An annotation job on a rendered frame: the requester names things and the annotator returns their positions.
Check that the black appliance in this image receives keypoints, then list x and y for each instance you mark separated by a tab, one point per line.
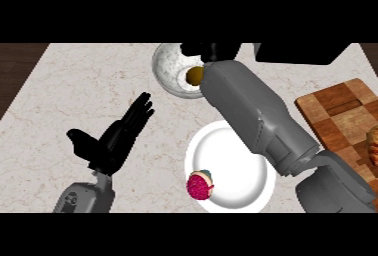
301	52

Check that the yellow lemon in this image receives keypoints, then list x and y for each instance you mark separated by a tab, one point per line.
196	75

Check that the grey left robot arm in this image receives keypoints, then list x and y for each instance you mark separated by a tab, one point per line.
87	196

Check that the golden brown bread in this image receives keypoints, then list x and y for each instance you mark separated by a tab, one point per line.
373	143

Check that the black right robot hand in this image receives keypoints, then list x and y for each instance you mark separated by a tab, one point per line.
216	50

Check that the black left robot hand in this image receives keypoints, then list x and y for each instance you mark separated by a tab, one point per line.
116	140

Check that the white speckled bowl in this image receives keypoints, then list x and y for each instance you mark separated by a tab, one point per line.
172	70

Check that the white plate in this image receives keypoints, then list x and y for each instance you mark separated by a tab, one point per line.
237	173

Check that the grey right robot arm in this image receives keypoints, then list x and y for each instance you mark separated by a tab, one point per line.
276	133

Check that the checkered wooden cutting board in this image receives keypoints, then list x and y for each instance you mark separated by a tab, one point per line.
345	120

